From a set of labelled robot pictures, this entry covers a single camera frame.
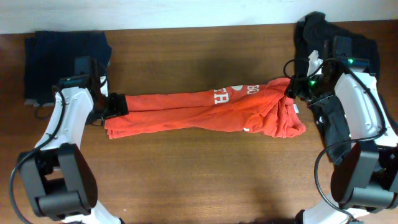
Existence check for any orange red printed t-shirt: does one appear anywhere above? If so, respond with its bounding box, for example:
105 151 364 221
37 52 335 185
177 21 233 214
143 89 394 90
104 78 306 139

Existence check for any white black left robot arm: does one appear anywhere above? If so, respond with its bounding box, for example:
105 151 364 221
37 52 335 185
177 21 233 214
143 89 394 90
12 75 123 224

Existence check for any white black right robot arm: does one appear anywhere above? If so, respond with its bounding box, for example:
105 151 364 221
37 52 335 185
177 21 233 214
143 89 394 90
285 51 397 223

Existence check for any crumpled black printed garment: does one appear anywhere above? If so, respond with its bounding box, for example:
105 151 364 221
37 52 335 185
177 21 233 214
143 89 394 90
294 11 398 166

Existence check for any folded navy blue garment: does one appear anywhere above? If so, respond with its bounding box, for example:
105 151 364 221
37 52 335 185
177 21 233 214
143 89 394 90
24 31 112 105

